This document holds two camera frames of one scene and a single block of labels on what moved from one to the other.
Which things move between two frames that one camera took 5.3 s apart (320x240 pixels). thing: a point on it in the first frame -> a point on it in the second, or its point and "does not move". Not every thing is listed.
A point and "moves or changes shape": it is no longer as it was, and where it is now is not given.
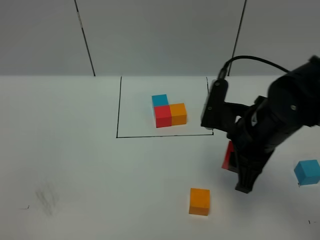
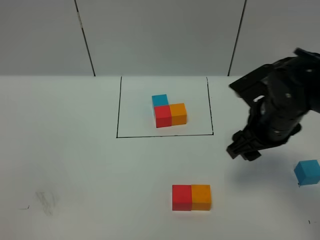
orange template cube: x=178 y=113 does not move
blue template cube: x=159 y=100 does not move
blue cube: x=307 y=172 does not move
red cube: x=230 y=149 -> x=181 y=197
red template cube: x=163 y=116 does not move
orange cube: x=199 y=203 moves or changes shape
